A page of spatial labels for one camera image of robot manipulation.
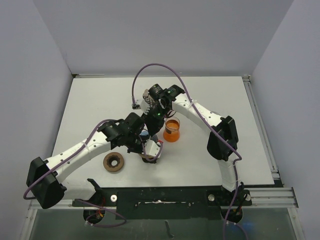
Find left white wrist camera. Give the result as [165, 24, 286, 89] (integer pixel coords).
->
[143, 139, 163, 156]

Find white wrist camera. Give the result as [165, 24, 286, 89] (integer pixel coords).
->
[143, 139, 163, 156]
[131, 97, 153, 115]

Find orange coffee filter box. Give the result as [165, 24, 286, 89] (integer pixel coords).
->
[142, 89, 149, 99]

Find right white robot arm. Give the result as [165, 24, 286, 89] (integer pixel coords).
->
[135, 84, 241, 205]

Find dark wooden ring holder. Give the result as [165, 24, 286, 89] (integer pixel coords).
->
[103, 152, 125, 173]

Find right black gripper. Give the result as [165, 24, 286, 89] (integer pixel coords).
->
[142, 104, 170, 137]

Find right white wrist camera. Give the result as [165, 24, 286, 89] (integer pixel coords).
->
[131, 97, 153, 115]

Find light wooden ring holder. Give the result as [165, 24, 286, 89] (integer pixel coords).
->
[140, 151, 162, 160]

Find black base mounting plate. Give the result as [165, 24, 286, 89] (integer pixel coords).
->
[88, 186, 252, 220]

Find orange glass carafe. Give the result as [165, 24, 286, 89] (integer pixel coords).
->
[163, 116, 180, 143]

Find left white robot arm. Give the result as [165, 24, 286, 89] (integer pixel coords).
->
[26, 112, 157, 209]

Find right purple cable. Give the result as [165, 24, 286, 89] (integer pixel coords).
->
[131, 62, 251, 240]

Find blue glass dripper cone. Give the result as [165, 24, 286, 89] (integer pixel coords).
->
[139, 129, 158, 142]

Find dark green glass dripper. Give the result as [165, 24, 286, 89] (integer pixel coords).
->
[141, 157, 158, 164]

